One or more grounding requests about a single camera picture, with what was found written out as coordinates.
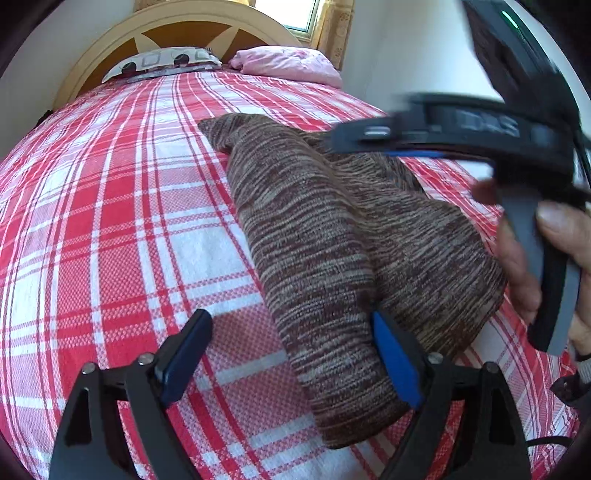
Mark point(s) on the grey patterned pillow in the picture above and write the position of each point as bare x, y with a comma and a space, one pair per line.
161, 60

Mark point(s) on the pink pillow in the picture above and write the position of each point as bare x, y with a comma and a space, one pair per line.
286, 62

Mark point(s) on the person's right hand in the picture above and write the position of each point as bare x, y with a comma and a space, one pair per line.
561, 230

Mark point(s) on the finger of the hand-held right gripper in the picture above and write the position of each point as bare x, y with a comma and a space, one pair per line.
369, 134

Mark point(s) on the red plaid blanket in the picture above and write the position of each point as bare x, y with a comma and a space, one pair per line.
115, 207

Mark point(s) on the cream wooden headboard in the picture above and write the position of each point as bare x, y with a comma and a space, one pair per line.
175, 37

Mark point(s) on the window behind headboard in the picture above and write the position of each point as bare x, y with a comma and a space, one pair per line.
295, 14

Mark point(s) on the yellow patterned curtain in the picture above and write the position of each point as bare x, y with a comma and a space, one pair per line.
337, 27

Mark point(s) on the brown knit sweater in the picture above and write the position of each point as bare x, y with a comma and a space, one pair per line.
323, 230

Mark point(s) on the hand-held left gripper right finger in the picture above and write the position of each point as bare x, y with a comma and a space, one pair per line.
397, 364

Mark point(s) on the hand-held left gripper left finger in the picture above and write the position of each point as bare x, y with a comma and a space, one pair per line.
184, 355

